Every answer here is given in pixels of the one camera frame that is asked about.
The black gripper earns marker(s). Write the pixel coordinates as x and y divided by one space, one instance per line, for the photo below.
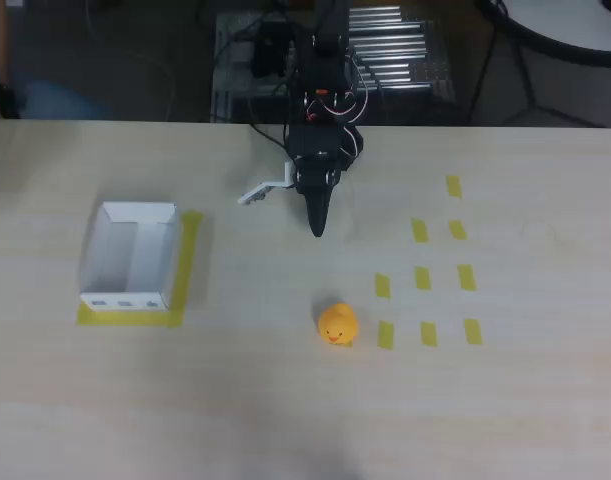
314 181

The yellow rubber duck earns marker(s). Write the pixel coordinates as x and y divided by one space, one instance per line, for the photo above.
338 325

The white open cardboard box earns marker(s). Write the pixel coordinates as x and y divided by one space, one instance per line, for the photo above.
127 260

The yellow tape strip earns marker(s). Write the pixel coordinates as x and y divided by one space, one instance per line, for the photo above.
419 230
386 334
466 277
428 334
382 286
473 331
457 229
422 277
453 186

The blue cloth item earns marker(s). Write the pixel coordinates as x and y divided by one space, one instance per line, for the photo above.
55 100

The round white table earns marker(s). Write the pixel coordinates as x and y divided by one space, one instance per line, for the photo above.
565 25

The white gripper camera module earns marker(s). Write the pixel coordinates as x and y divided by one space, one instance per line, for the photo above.
259 192

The yellow tape frame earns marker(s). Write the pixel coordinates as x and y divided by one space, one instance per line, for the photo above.
185 270

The black table leg frame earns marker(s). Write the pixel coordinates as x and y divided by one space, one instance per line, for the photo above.
527 85

